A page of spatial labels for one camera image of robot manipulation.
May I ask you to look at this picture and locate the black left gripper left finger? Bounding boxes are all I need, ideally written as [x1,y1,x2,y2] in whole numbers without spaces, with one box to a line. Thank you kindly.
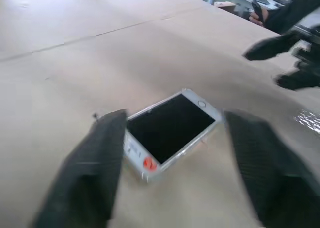
[32,109,130,228]

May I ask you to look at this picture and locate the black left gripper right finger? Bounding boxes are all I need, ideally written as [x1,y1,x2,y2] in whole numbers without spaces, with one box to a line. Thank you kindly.
[223,109,320,228]

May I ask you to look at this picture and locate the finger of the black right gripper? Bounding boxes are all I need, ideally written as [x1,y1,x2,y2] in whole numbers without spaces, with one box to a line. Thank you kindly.
[274,69,320,91]
[242,34,298,61]

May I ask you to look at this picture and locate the black smartphone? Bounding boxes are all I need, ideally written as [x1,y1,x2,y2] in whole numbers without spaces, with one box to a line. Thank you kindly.
[251,0,268,26]

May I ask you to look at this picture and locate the white smartphone with red sticker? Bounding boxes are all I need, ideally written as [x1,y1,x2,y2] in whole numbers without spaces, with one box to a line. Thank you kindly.
[124,88,224,182]

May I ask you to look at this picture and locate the person's bare hand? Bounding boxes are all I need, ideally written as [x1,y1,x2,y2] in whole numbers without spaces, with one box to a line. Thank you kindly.
[248,9,270,26]

